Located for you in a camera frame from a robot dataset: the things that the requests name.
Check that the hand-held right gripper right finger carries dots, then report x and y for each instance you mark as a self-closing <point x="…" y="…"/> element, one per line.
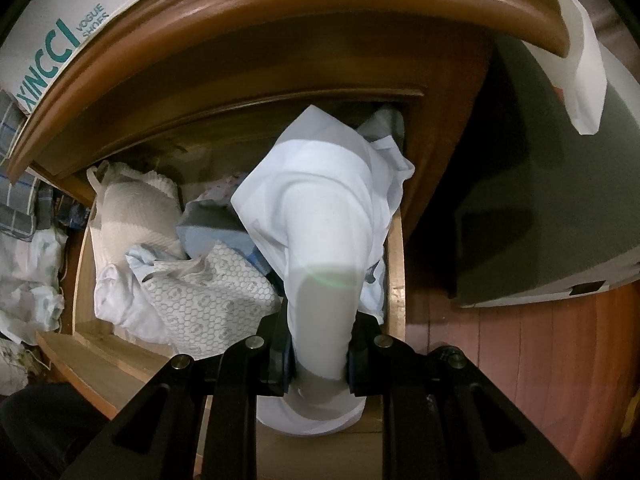
<point x="358" y="362"/>

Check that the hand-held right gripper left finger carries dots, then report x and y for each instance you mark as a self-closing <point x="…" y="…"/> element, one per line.
<point x="278" y="365"/>

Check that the white honeycomb print underwear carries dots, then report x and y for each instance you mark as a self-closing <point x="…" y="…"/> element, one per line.
<point x="215" y="295"/>

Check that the white cotton underwear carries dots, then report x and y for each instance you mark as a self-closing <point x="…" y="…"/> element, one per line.
<point x="125" y="305"/>

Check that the white padded underwear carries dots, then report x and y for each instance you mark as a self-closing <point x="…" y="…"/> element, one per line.
<point x="320" y="200"/>

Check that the light blue floral lace underwear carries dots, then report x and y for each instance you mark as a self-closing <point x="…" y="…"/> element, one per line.
<point x="142" y="260"/>

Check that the wooden drawer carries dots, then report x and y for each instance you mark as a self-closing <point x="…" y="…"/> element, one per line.
<point x="85" y="360"/>

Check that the grey cardboard box white inside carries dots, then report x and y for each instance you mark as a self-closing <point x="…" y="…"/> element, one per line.
<point x="540" y="185"/>

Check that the beige waffle textured underwear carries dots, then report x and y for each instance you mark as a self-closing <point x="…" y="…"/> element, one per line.
<point x="135" y="205"/>

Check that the grey blue cloth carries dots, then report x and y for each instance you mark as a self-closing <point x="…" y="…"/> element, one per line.
<point x="210" y="230"/>

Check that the white small floral cloth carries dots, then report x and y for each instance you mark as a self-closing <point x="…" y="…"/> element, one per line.
<point x="222" y="187"/>

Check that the dark cloth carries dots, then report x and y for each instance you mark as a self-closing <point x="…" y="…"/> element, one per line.
<point x="45" y="435"/>

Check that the blue printed packet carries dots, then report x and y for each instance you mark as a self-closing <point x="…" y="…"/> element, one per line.
<point x="72" y="212"/>

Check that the white plastic bag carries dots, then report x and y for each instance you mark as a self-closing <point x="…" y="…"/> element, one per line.
<point x="30" y="280"/>
<point x="15" y="365"/>

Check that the grey plaid cloth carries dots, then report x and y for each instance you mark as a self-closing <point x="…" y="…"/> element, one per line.
<point x="15" y="200"/>

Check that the brown wooden nightstand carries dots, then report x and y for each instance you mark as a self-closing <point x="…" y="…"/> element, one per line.
<point x="250" y="35"/>

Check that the white shoe box teal print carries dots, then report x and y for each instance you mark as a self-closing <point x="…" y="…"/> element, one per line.
<point x="50" y="35"/>

